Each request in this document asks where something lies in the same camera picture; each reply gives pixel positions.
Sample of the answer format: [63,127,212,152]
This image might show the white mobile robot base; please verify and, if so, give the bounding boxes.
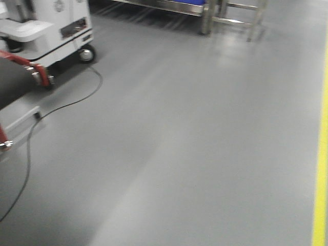
[1,0,96,67]

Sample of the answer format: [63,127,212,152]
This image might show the steel shelf rack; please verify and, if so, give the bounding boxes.
[117,0,227,35]

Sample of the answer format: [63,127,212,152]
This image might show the yellow floor line tape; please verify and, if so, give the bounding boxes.
[311,46,328,246]

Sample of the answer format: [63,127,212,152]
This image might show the black floor cable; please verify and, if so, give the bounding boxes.
[0,65,104,223]

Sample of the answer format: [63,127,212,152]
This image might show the red conveyor end frame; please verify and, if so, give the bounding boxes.
[0,49,55,151]

